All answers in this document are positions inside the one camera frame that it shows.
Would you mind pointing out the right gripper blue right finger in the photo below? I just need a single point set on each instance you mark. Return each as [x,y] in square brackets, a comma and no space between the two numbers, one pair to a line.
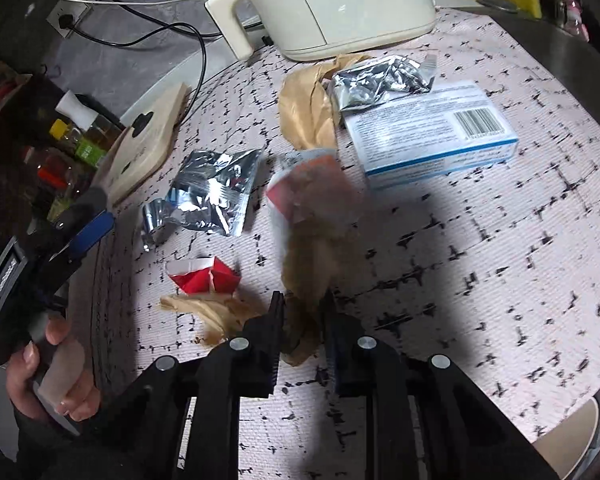
[360,364]

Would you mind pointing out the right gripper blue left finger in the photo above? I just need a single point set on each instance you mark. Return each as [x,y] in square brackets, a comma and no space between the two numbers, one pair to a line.
[247,364]

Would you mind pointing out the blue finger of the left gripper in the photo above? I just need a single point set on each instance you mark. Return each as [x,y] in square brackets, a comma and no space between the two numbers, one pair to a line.
[90,235]

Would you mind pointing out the red paper scrap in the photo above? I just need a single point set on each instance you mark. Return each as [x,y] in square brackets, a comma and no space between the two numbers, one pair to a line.
[201,275]

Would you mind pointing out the silver foil wrapper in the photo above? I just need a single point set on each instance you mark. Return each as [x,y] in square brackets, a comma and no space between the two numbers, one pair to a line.
[376,81]
[210,194]

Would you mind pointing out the brown paper trash wad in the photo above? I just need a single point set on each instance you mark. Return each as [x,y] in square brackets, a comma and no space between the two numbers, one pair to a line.
[311,205]

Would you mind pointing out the brown paper piece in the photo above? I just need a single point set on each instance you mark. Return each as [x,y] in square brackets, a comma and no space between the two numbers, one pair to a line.
[306,119]

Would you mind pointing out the white blue medicine box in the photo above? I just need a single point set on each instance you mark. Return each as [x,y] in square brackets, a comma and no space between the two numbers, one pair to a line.
[453,127]

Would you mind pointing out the white round trash bin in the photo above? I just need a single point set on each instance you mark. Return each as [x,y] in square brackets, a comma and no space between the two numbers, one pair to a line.
[564,447]

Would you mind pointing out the steel kitchen sink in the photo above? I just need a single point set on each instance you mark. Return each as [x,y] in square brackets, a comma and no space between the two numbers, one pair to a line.
[573,62]

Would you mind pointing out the person's left hand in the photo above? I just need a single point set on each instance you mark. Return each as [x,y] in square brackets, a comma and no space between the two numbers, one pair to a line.
[71,391]

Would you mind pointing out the green label sauce bottle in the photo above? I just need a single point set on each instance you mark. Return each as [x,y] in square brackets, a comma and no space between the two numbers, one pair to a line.
[89,146]

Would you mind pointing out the beige induction cooker base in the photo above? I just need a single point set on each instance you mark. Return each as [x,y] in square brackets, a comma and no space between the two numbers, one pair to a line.
[143,147]

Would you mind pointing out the white cap oil bottle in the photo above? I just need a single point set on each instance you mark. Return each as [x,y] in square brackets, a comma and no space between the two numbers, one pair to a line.
[96,126]

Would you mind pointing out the patterned white tablecloth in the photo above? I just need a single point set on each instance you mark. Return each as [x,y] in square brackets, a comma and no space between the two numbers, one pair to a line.
[498,267]

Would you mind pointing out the white air fryer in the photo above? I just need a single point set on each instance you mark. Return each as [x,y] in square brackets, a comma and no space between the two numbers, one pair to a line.
[309,30]

